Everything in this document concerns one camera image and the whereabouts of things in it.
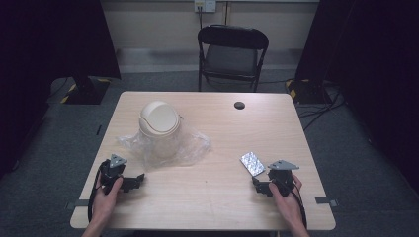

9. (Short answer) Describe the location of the bundle of black floor cables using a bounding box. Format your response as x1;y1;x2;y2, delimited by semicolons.
295;80;348;132

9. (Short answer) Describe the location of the silver foil blister pack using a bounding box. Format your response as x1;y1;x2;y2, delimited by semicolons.
239;151;267;178

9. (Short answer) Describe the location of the cream swing-lid trash can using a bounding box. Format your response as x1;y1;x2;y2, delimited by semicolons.
137;100;182;163

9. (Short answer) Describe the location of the person's left hand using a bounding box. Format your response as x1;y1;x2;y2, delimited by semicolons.
91;177;125;225

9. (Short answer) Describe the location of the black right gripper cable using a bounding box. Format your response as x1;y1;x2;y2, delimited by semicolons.
290;182;308;230

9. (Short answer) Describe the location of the person's right hand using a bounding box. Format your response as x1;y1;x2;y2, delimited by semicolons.
268;173;306;229

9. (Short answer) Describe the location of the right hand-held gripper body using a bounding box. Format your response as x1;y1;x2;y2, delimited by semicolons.
267;159;300;198

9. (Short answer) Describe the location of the black striped stand base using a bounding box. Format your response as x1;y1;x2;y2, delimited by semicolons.
59;76;112;106
285;78;331;106

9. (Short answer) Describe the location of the clear plastic bag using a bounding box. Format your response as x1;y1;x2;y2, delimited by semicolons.
116;120;212;173

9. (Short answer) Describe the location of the black folding chair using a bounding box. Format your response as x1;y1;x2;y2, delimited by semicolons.
197;24;270;94

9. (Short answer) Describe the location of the grey table edge bracket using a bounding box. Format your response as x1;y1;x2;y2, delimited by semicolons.
314;196;339;208
64;198;91;211

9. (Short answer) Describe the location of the white wall socket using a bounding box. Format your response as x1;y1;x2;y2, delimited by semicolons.
194;0;217;14

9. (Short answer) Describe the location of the black curtain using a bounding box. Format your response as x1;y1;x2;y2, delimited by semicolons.
0;0;122;179
293;0;419;196

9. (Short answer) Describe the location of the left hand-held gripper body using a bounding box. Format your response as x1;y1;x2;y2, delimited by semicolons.
98;153;128;196

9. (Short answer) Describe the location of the black wall socket cable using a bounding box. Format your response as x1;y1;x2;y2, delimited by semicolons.
197;5;205;32

